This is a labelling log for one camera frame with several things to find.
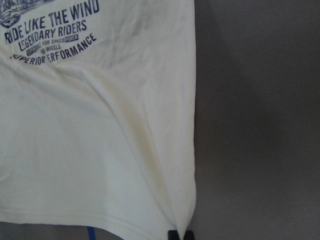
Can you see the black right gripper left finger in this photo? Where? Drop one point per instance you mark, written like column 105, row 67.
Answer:
column 173, row 235

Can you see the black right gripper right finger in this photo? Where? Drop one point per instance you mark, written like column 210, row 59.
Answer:
column 189, row 235

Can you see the cream long-sleeve printed shirt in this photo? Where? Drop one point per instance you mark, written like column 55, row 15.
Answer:
column 97, row 107

